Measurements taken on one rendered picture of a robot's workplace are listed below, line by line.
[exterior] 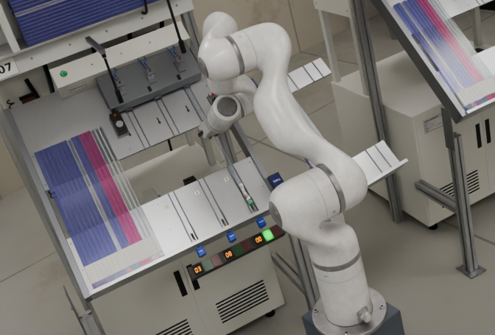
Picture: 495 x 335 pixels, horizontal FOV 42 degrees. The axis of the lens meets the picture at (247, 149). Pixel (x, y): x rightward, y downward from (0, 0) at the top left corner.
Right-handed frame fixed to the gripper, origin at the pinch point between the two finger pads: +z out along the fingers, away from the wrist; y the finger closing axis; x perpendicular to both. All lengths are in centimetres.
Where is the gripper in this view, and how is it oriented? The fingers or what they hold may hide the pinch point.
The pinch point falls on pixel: (211, 132)
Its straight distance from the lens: 223.2
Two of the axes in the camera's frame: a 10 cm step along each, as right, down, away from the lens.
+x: 4.4, 8.9, -1.2
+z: -2.0, 2.2, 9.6
